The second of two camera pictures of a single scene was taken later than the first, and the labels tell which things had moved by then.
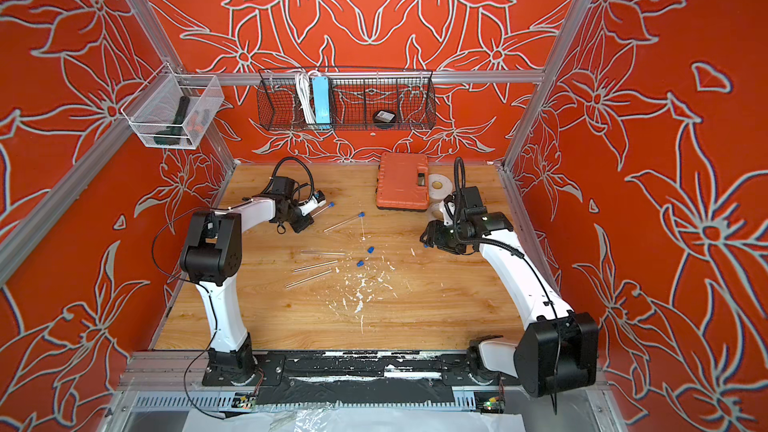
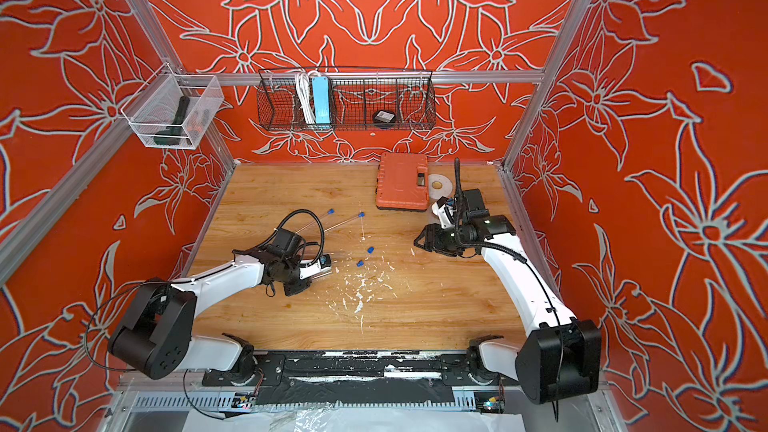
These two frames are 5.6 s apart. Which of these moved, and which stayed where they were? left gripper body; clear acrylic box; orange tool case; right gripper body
Moved: left gripper body
Stayed: orange tool case; right gripper body; clear acrylic box
